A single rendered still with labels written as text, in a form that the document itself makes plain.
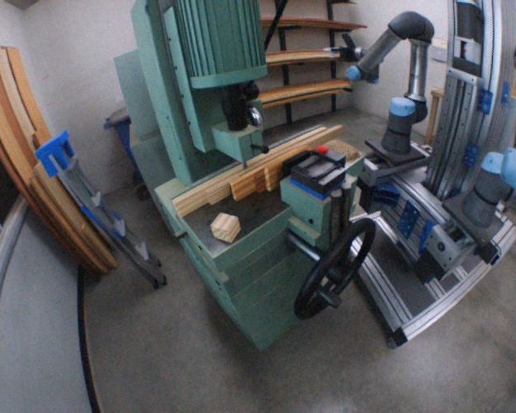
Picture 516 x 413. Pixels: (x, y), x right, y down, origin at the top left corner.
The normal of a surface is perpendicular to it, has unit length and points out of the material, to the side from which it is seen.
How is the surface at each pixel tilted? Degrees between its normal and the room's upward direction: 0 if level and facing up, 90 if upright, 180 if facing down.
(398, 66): 90
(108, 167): 90
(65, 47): 90
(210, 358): 1
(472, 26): 90
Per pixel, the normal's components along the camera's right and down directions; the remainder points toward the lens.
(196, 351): -0.12, -0.75
